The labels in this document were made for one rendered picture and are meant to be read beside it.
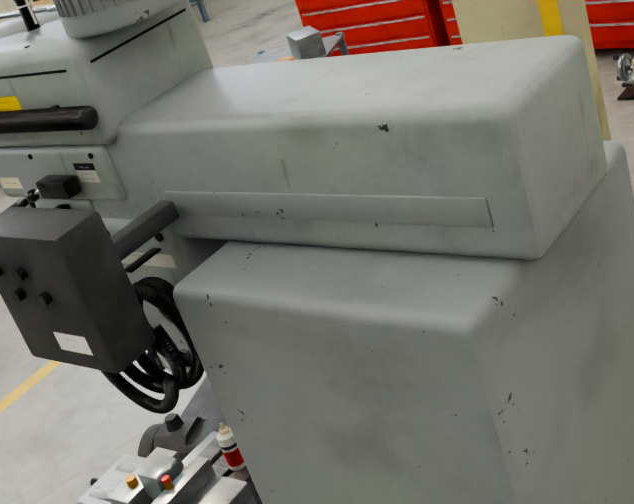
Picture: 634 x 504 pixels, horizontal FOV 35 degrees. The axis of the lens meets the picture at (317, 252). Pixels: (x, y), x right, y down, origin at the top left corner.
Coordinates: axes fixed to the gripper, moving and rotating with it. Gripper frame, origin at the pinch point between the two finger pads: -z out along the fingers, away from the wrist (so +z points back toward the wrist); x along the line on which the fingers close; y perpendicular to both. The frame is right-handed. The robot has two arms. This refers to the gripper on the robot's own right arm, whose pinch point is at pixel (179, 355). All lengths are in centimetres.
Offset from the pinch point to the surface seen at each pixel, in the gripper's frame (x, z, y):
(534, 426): 17, -87, -15
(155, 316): -5.2, -19.2, -19.4
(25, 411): -19, 251, 124
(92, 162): -5, -20, -48
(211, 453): -0.3, 8.8, 29.4
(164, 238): -1.2, -29.2, -35.2
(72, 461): -15, 192, 123
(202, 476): -7.5, -9.5, 20.2
